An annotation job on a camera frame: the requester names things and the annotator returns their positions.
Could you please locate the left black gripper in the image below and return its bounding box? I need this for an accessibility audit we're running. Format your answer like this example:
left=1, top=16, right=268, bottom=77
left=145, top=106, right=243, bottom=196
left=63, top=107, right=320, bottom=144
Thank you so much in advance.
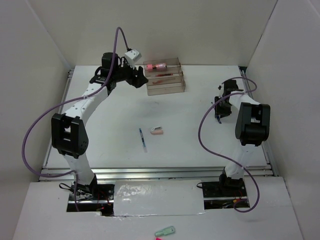
left=113, top=58, right=149, bottom=89

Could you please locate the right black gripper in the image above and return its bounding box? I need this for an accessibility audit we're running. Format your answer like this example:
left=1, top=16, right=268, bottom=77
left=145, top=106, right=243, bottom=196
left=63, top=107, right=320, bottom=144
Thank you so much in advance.
left=214, top=95, right=233, bottom=118

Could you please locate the pink crayon tube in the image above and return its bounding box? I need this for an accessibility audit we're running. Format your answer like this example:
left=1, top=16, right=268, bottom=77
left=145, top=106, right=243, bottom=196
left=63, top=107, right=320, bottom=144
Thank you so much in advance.
left=146, top=63, right=167, bottom=72

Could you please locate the red gel pen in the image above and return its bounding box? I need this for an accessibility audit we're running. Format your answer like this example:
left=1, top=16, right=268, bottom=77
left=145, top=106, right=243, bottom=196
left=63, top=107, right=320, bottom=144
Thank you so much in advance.
left=155, top=73, right=174, bottom=78
left=148, top=78, right=175, bottom=86

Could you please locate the blue gel pen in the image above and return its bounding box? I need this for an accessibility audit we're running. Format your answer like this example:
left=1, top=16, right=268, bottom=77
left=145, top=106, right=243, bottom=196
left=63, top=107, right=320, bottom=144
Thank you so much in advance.
left=139, top=128, right=148, bottom=153
left=216, top=116, right=222, bottom=124

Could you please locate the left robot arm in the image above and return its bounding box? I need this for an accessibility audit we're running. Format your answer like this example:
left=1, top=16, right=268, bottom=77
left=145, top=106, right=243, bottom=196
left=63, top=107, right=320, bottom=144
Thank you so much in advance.
left=51, top=49, right=148, bottom=200

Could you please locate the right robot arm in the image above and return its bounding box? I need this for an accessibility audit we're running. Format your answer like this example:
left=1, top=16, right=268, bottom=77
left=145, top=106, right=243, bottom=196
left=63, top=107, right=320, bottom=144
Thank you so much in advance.
left=214, top=79, right=271, bottom=197

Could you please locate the tiered clear acrylic organizer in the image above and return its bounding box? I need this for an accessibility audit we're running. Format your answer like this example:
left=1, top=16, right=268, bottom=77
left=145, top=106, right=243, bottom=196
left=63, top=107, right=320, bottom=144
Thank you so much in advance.
left=143, top=57, right=186, bottom=96

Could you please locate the pink eraser with sharpener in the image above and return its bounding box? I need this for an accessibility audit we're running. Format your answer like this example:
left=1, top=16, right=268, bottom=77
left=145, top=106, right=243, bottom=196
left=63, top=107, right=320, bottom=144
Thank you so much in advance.
left=149, top=126, right=164, bottom=135

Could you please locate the white front cover board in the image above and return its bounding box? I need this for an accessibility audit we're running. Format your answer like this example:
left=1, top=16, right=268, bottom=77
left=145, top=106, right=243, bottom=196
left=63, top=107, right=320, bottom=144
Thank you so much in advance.
left=113, top=180, right=205, bottom=217

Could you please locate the green clear object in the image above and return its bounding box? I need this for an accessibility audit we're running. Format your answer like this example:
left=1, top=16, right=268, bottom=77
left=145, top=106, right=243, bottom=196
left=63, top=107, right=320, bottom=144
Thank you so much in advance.
left=154, top=226, right=176, bottom=237

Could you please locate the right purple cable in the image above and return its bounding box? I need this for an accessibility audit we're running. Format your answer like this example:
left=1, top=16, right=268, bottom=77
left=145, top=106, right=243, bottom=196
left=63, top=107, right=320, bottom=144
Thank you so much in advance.
left=197, top=77, right=261, bottom=213

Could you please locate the purple cable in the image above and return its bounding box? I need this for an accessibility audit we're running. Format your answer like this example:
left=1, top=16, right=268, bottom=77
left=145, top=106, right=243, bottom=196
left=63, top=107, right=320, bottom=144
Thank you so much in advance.
left=197, top=77, right=261, bottom=213
left=22, top=26, right=132, bottom=213

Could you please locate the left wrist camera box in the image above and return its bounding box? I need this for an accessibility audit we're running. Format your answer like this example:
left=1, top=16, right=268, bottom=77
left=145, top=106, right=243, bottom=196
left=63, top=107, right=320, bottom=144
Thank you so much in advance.
left=124, top=49, right=142, bottom=69

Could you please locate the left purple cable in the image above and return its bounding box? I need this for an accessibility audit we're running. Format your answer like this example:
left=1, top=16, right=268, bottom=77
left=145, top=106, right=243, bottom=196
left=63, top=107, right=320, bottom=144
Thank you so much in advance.
left=22, top=26, right=132, bottom=213

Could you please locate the aluminium frame rail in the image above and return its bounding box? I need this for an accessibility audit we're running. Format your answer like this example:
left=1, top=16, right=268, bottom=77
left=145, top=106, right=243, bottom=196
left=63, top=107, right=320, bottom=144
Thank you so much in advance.
left=37, top=65, right=280, bottom=182

